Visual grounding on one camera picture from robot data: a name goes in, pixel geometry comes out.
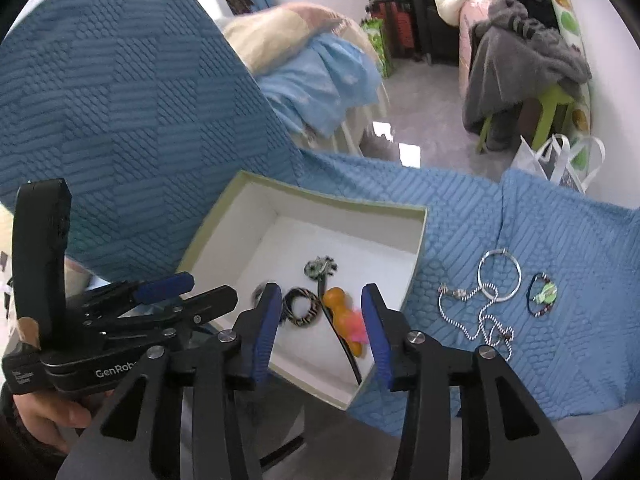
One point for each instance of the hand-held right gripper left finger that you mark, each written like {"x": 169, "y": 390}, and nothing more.
{"x": 262, "y": 330}

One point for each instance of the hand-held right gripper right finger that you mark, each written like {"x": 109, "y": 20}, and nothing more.
{"x": 377, "y": 335}

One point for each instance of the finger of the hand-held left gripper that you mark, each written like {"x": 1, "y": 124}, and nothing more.
{"x": 210, "y": 302}
{"x": 165, "y": 285}

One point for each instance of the orange hair clip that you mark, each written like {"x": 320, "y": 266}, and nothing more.
{"x": 340, "y": 315}

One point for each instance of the black flower headband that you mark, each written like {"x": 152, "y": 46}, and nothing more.
{"x": 320, "y": 266}

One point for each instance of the green cardboard box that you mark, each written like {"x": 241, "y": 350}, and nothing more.
{"x": 310, "y": 210}

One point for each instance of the person's left hand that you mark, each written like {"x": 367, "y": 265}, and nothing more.
{"x": 45, "y": 415}

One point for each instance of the silver bangle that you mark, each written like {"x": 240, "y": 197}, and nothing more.
{"x": 500, "y": 252}

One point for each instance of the blue textured sofa cover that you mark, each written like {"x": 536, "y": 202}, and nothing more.
{"x": 125, "y": 135}

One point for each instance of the white tote bag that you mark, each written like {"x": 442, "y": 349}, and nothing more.
{"x": 530, "y": 160}

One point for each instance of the light blue blanket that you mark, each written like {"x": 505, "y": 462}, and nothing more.
{"x": 315, "y": 85}

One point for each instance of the green plastic stool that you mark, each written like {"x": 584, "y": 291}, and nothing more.
{"x": 550, "y": 105}

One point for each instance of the green shopping bag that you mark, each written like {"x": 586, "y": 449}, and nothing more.
{"x": 377, "y": 45}

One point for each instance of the grey blanket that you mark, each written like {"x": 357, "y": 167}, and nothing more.
{"x": 505, "y": 60}

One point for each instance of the red suitcase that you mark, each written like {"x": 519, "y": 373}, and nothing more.
{"x": 395, "y": 30}

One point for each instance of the large black suitcase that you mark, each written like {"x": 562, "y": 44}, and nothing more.
{"x": 432, "y": 20}

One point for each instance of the rolled mat with green dots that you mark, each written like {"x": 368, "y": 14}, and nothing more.
{"x": 567, "y": 20}

